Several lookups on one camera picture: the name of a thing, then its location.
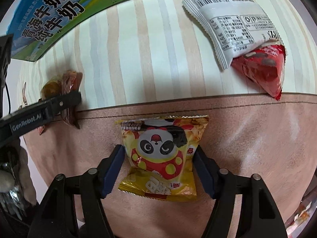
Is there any yellow panda snack bag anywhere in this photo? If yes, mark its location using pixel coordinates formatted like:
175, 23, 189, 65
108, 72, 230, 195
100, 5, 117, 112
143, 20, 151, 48
117, 115, 209, 202

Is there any amber jelly cup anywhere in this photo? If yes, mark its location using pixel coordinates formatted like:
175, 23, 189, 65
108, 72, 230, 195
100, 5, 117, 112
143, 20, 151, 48
41, 77, 62, 100

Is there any dark red jerky packet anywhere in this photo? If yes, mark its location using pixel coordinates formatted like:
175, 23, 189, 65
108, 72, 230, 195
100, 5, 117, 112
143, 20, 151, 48
61, 70, 82, 129

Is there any cardboard milk box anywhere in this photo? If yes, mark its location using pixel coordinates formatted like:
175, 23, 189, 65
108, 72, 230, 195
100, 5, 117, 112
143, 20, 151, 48
7, 0, 126, 62

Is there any striped cream duvet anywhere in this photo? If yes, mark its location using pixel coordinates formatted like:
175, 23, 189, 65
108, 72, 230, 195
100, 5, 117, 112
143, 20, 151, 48
17, 0, 316, 110

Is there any white red snack pack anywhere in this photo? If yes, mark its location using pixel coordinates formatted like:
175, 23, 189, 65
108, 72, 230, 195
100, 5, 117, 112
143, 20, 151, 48
182, 0, 286, 101

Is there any black cable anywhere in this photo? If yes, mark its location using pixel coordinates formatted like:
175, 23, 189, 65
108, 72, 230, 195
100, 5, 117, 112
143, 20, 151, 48
1, 81, 12, 117

